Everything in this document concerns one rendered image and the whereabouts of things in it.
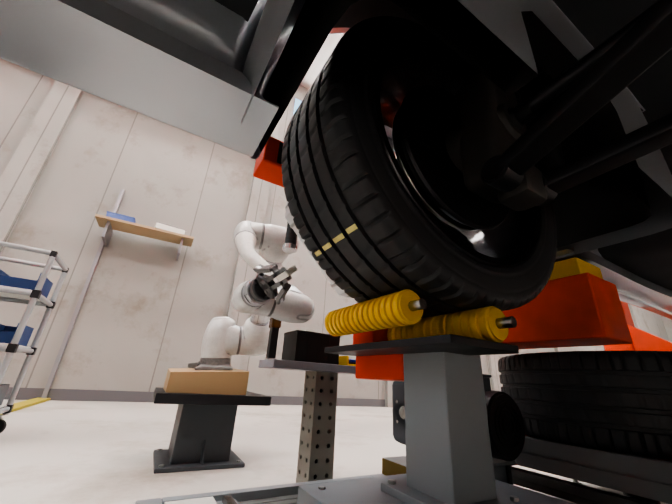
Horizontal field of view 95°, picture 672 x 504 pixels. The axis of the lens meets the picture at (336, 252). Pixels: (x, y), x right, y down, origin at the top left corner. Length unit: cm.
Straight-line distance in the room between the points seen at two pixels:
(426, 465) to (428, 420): 6
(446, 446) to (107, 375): 461
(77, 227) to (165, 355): 206
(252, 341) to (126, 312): 335
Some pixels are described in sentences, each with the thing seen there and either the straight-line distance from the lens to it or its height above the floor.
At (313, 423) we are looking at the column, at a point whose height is 24.
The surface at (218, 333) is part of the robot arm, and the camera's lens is 178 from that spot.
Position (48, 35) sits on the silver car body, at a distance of 55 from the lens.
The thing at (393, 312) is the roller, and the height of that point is 50.
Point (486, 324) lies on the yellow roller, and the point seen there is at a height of 49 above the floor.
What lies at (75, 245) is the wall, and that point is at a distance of 527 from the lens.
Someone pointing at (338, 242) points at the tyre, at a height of 62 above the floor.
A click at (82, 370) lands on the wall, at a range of 497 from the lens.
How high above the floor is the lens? 39
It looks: 23 degrees up
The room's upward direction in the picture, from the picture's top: 4 degrees clockwise
